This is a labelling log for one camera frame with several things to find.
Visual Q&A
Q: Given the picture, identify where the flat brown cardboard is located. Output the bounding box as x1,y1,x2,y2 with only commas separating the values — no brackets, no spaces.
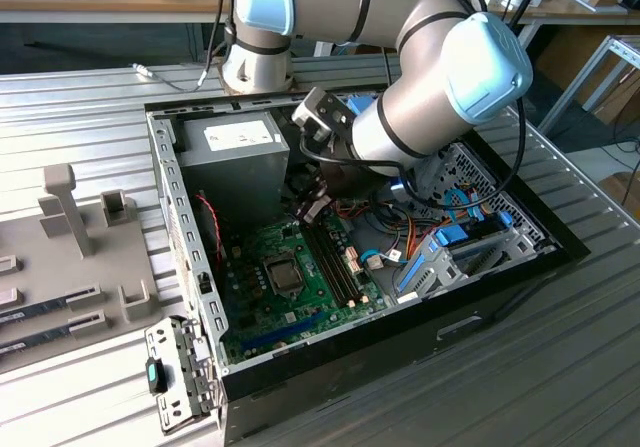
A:
594,69,640,126

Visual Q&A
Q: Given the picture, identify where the brown cardboard box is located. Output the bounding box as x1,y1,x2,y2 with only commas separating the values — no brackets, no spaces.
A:
597,170,640,213

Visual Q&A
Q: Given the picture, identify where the metal socket cover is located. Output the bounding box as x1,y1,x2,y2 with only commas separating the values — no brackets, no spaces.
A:
261,255,306,298

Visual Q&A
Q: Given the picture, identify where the grey power supply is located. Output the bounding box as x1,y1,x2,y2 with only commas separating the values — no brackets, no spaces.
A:
177,111,292,218

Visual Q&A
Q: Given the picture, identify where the red black twisted wire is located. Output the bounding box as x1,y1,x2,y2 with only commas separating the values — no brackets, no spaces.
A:
194,192,224,263

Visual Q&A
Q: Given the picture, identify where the black RAM slot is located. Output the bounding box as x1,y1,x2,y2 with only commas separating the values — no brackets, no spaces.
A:
323,221,365,302
316,223,359,304
309,225,353,306
302,226,347,308

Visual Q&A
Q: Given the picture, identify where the grey parts rack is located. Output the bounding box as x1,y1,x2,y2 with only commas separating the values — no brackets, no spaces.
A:
0,163,166,363

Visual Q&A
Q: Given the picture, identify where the black case fan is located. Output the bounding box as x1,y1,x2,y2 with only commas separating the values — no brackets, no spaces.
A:
192,191,229,268

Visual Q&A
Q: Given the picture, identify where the black PC case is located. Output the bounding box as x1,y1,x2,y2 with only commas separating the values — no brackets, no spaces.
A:
143,84,591,447

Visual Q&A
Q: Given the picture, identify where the blue expansion slot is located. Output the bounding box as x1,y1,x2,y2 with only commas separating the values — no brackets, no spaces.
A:
240,311,326,353

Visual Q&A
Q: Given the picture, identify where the blue plastic rail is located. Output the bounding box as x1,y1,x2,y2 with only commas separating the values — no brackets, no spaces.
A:
397,246,436,296

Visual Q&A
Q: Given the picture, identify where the perforated grey disk bay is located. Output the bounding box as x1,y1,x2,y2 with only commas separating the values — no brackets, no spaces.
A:
394,141,559,308

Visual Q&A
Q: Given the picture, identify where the CPU socket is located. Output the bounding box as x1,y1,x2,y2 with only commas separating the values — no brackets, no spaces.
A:
259,252,308,301

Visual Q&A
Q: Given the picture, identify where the dark RAM stick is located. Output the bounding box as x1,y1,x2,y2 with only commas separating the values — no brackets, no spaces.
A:
0,322,76,357
0,289,74,324

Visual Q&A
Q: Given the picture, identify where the coloured power wire bundle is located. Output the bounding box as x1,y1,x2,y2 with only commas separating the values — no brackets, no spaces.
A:
332,196,441,263

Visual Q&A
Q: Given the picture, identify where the silver CPU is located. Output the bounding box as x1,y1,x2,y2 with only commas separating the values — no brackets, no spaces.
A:
269,264,300,292

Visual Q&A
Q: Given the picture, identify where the aluminium frame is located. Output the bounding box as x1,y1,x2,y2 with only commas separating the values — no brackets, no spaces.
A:
537,34,640,138

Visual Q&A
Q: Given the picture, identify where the blue carrier with black disk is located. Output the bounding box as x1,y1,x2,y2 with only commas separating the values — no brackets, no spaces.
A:
433,211,514,248

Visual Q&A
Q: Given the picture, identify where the cable with white plug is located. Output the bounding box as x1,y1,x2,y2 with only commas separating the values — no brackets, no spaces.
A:
130,61,201,93

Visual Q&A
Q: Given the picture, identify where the green motherboard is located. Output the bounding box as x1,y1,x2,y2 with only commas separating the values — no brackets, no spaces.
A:
219,211,391,368

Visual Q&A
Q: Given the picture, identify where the pale blue data wire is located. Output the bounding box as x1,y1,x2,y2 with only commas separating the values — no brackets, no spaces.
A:
362,249,404,271

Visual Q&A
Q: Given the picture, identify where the black teal case latch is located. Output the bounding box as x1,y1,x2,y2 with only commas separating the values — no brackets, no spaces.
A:
144,359,169,394

